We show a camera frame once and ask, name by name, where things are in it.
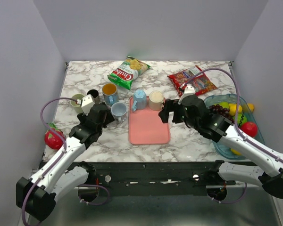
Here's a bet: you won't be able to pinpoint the green chips bag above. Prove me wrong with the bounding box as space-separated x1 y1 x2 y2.
107 56 150 90

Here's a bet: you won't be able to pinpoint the red apple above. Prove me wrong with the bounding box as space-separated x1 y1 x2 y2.
240 121 258 137

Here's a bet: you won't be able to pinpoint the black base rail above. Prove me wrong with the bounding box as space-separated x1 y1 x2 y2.
39 160 241 197

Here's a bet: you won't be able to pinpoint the brown mug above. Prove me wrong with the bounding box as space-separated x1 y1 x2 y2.
87 89 100 104

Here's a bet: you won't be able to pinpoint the yellow fruit outside basket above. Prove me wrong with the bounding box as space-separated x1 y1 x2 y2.
242 103 254 113

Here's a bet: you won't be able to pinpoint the green mug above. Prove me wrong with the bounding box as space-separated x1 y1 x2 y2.
70 94 84 113

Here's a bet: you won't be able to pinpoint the yellow lemon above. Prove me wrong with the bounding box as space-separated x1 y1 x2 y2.
229 104 242 116

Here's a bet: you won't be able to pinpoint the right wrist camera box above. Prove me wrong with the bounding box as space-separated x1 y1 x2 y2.
178 84 196 105

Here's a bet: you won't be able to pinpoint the yellow banana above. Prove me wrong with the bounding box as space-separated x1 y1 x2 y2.
230 148 242 156

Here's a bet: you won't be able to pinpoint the red dragon fruit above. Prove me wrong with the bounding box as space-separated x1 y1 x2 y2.
44 123 65 150

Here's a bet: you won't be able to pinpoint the red snack bag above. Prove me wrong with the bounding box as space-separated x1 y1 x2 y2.
167 65 217 97

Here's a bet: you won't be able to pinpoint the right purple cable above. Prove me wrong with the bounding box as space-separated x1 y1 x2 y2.
181 67 283 170

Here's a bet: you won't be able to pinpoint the blue plastic fruit basket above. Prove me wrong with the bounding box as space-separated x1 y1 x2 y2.
202 93 266 161

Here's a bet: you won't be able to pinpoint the light blue mug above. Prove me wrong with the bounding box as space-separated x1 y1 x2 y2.
131 89 147 112

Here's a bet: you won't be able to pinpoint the cream mug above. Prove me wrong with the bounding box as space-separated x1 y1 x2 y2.
148 91 165 111

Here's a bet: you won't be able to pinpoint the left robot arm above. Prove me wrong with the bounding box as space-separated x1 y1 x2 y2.
16 103 114 226

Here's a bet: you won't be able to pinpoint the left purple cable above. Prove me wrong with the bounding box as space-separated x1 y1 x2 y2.
21 97 83 226

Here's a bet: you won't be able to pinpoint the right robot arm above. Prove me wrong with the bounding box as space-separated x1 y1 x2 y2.
158 95 283 199

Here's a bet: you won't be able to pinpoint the purple grapes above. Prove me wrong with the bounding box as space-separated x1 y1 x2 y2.
208 104 234 122

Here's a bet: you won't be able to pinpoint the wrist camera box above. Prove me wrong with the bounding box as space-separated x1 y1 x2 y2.
178 84 196 105
81 94 95 115

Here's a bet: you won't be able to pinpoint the pink tray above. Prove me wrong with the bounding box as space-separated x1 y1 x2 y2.
128 107 170 145

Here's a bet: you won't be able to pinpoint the blue glazed mug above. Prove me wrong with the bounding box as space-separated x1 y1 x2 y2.
102 83 119 106

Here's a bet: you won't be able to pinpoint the grey mug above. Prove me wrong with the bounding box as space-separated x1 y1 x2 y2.
111 102 127 123

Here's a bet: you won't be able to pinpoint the purple cable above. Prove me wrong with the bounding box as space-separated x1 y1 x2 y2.
181 67 283 170
21 97 83 226

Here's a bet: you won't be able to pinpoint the green pear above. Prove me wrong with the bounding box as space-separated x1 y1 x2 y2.
218 102 230 109

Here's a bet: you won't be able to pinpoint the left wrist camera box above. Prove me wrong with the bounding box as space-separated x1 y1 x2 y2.
81 94 95 115

